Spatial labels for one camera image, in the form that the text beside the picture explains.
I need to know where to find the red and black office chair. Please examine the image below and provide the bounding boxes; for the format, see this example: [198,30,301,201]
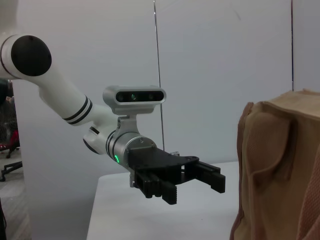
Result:
[0,128,24,183]

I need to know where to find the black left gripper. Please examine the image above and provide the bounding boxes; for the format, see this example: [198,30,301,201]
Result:
[126,144,226,206]

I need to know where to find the dark green rounded object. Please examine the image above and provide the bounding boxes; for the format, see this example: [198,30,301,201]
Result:
[0,77,9,106]

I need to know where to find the khaki fabric food bag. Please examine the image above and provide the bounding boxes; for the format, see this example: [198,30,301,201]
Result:
[229,88,320,240]

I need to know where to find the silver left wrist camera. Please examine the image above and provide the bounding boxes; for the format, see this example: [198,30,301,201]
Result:
[102,84,167,116]

